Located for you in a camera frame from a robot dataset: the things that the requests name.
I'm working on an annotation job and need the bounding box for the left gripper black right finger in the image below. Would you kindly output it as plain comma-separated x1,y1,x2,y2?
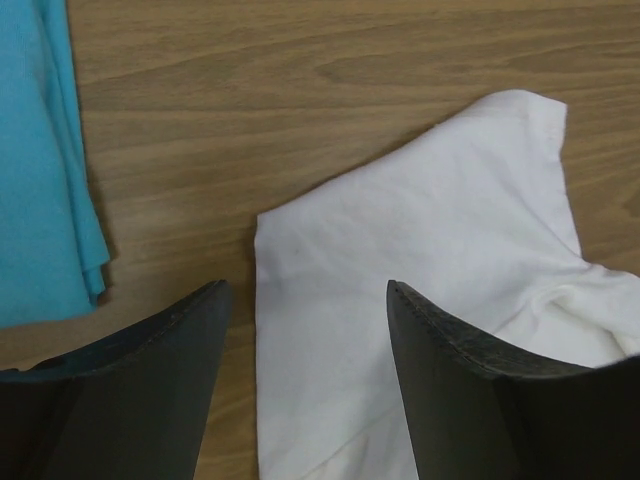
386,281,639,480

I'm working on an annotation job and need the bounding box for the folded blue t shirt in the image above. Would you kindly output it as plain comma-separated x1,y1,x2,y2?
1,1,109,328

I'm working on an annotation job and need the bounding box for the white t shirt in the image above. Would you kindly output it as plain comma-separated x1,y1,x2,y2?
254,90,639,479

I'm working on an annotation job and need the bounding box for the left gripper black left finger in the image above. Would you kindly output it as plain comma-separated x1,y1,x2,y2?
1,281,232,479

